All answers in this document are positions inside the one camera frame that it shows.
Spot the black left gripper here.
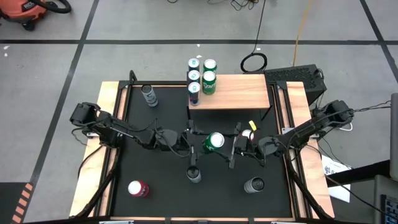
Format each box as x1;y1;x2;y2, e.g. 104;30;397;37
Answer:
155;119;213;167

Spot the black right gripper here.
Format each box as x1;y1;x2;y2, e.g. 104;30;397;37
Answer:
214;121;259;170

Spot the green Sprite can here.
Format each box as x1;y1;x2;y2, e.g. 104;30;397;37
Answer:
203;58;218;74
201;70;217;95
201;131;226;156

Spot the silver Celsius Arctic Vibe can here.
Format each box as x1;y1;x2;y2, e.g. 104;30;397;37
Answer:
186;166;202;184
141;83;159;108
243;176;266;194

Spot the wooden shelf with black legs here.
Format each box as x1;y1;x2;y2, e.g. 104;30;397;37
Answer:
187;73;274;122

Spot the light wooden table side board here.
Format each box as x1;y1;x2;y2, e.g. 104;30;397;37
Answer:
278;81;336;219
68;80;129;218

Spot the black perforated computer case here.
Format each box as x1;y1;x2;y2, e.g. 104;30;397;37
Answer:
264;63;328;106

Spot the white printed paper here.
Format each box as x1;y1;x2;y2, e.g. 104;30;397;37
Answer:
321;154;352;203

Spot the black desk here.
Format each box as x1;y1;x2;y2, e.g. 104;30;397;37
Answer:
325;159;392;188

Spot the grey equipment case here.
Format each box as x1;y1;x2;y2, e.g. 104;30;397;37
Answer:
374;174;398;224

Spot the black orange striped floor mat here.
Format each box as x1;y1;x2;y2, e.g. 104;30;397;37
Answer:
0;182;34;224

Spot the orange shop vacuum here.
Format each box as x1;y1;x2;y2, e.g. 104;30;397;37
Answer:
0;0;49;32

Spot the black table frame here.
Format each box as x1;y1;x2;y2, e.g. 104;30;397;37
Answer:
74;70;335;224

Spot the black coiled cable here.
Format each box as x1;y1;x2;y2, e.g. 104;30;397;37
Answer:
240;0;268;74

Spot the yellow cable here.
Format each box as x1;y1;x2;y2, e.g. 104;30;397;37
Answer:
292;0;313;68

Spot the black floor cable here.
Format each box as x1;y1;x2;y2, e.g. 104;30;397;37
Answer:
323;174;384;216

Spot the black vacuum hose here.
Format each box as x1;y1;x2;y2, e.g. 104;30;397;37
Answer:
30;0;72;15

